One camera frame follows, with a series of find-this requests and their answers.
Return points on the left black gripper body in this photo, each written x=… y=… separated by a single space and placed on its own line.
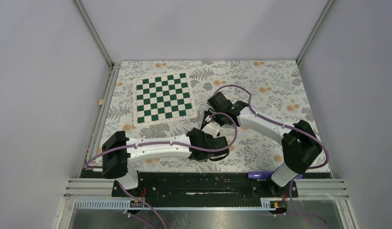
x=209 y=155

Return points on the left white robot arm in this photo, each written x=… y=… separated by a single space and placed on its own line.
x=118 y=163

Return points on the floral tablecloth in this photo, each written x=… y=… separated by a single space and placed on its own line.
x=276 y=87

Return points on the purple marker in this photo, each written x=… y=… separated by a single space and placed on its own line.
x=262 y=175

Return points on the green white chessboard mat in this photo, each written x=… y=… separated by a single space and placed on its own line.
x=162 y=98

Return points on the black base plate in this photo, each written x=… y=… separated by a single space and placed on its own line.
x=208 y=190

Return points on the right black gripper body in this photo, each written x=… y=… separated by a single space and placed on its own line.
x=219 y=119

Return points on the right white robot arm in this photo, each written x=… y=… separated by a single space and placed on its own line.
x=298 y=141

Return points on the aluminium frame rail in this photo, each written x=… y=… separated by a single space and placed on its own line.
x=65 y=211

